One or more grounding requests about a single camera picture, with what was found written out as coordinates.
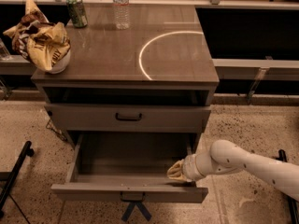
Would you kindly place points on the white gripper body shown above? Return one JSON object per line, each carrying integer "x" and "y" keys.
{"x": 189, "y": 170}

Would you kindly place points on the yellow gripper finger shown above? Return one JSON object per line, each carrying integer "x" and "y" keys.
{"x": 176, "y": 168}
{"x": 179, "y": 177}

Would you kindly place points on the grey drawer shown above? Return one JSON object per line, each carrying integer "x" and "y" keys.
{"x": 129, "y": 118}
{"x": 128, "y": 167}

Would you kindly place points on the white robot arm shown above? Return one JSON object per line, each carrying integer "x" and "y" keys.
{"x": 225, "y": 157}

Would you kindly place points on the grey three-drawer cabinet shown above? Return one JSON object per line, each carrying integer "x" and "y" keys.
{"x": 161, "y": 59}

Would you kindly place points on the grey top drawer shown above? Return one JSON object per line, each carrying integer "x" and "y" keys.
{"x": 129, "y": 118}

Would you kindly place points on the black right base leg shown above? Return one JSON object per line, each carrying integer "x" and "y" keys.
{"x": 288, "y": 183}

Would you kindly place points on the black base leg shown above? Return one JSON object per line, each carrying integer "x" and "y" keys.
{"x": 288, "y": 183}
{"x": 9, "y": 177}

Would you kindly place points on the black left base leg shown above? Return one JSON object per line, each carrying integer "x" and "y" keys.
{"x": 9, "y": 177}

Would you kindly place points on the white bowl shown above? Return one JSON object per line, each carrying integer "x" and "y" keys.
{"x": 57, "y": 62}

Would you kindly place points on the clear plastic water bottle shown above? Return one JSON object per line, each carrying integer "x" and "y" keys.
{"x": 121, "y": 13}

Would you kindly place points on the yellow brown chip bag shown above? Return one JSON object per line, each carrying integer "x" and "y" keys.
{"x": 35, "y": 38}

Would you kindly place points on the green soda can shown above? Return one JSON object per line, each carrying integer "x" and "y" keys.
{"x": 77, "y": 13}

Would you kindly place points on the clear glass on shelf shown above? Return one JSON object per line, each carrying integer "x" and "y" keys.
{"x": 4, "y": 53}

